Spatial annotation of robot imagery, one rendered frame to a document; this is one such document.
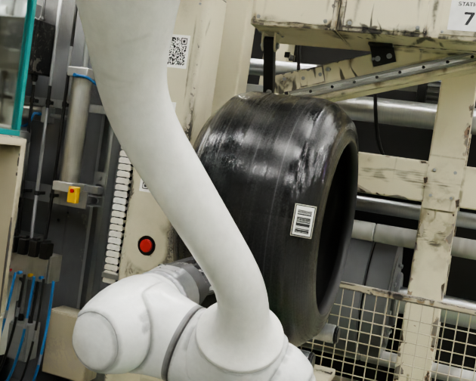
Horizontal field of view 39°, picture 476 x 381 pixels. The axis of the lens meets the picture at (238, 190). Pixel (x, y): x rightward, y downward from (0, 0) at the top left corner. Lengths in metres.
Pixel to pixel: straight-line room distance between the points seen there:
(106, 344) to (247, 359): 0.16
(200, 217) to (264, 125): 0.69
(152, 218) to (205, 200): 0.90
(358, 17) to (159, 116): 1.14
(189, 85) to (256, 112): 0.22
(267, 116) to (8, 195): 0.55
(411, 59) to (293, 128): 0.59
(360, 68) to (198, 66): 0.50
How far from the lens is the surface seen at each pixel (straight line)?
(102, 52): 0.59
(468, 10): 1.70
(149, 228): 1.56
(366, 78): 1.82
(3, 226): 1.46
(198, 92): 1.55
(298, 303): 1.32
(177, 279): 0.92
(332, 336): 1.66
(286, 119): 1.34
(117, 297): 0.82
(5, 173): 1.45
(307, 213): 1.24
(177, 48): 1.55
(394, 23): 1.70
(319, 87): 1.84
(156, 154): 0.63
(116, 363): 0.80
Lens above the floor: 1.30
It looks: 3 degrees down
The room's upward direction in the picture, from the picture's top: 8 degrees clockwise
